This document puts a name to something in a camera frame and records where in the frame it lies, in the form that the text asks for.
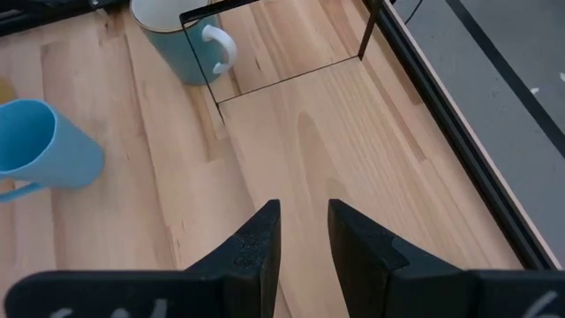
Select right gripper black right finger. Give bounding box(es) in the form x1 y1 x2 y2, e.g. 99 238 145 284
327 198 565 318

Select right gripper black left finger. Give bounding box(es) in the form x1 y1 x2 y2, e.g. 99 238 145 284
3 198 283 318

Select light blue mug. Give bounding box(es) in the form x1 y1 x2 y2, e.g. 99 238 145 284
0 98 106 204

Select teal mug white handle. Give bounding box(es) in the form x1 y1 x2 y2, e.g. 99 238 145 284
129 0 238 87

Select black-framed wooden mug rack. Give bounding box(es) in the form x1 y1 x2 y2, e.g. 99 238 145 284
178 0 526 318

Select black aluminium table frame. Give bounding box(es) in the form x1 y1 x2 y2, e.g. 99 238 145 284
0 0 564 271

